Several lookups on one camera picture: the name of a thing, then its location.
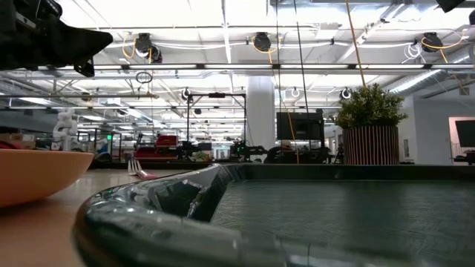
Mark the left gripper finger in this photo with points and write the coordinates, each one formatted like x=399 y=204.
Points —
x=85 y=35
x=94 y=48

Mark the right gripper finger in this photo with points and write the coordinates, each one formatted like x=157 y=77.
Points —
x=449 y=4

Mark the orange plate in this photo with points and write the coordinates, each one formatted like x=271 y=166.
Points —
x=37 y=174

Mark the dark green tray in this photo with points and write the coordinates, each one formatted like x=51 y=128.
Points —
x=334 y=215

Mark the white robot figure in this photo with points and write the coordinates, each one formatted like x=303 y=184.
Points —
x=65 y=128

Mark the cardboard box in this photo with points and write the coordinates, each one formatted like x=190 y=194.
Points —
x=18 y=140

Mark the red tool cart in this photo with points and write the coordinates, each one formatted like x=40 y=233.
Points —
x=159 y=146

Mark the potted green plant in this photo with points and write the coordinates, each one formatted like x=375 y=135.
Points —
x=371 y=122

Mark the white round pillar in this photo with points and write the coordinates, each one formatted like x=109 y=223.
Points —
x=261 y=111

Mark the black background monitor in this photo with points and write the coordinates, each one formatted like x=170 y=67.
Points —
x=300 y=126

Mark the black background rig frame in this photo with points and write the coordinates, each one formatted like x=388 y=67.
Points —
x=188 y=118

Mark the black aluminium table frame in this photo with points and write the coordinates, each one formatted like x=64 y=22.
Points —
x=111 y=165

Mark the black wall screen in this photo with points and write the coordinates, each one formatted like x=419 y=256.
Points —
x=467 y=133

